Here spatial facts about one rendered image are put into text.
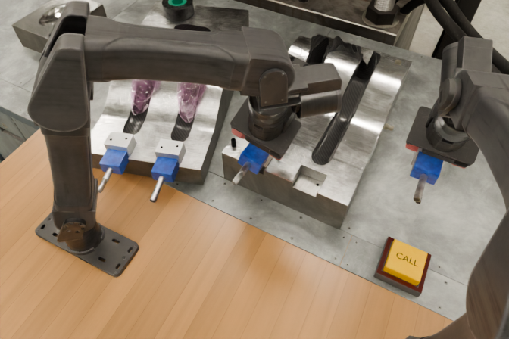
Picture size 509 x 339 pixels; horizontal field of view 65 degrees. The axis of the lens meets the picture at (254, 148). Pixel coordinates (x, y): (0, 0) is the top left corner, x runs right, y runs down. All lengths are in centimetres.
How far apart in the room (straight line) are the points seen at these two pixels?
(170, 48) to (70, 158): 22
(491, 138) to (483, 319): 17
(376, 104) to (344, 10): 57
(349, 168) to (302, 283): 23
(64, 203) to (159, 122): 32
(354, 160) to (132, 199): 45
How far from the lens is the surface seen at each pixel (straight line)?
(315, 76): 55
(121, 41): 47
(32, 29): 128
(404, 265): 76
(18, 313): 83
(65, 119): 51
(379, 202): 86
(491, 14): 325
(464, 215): 91
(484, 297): 38
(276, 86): 50
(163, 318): 74
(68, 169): 62
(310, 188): 77
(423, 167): 74
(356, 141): 83
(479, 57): 60
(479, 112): 48
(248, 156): 71
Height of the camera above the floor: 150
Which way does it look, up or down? 50 degrees down
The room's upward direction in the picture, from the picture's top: straight up
